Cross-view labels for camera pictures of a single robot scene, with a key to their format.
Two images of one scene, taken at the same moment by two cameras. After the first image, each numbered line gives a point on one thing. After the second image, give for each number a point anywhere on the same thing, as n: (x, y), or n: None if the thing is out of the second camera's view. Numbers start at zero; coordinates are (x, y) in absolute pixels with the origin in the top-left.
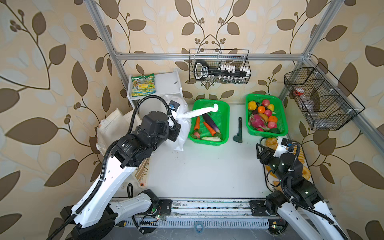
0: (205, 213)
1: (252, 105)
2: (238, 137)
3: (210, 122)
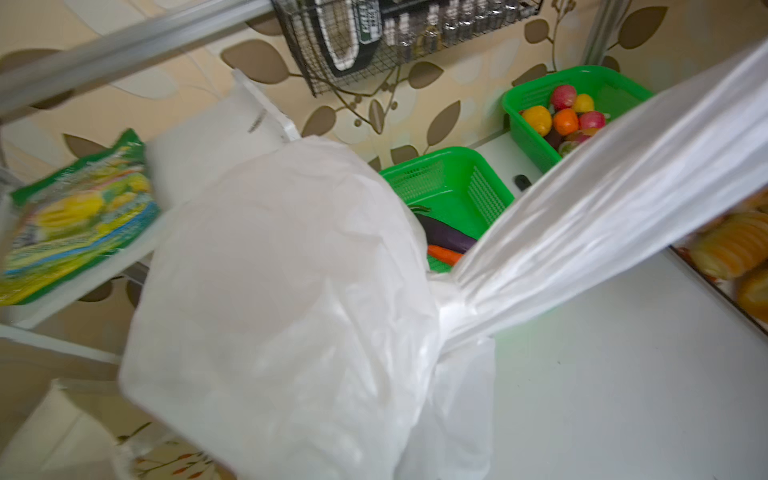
0: None
1: (539, 118)
2: (522, 181)
3: (442, 236)
